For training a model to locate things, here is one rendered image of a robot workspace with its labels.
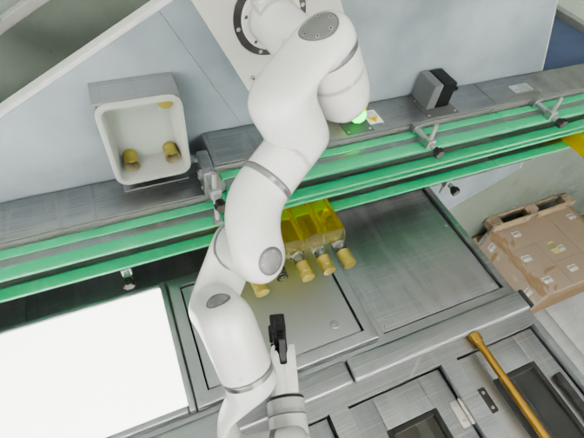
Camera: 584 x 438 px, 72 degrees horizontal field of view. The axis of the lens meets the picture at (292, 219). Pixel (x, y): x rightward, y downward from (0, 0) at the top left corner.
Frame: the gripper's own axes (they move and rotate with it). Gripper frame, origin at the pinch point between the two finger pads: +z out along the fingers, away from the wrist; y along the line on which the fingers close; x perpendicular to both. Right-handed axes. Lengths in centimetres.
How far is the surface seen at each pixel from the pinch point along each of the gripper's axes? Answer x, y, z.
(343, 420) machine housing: -14.4, -14.8, -17.3
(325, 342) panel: -13.1, -12.4, 0.2
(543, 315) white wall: -337, -311, 118
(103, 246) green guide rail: 38.0, 4.3, 21.7
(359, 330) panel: -22.5, -12.4, 2.5
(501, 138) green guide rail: -79, 6, 54
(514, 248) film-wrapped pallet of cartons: -281, -237, 163
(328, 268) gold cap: -14.0, 1.7, 13.0
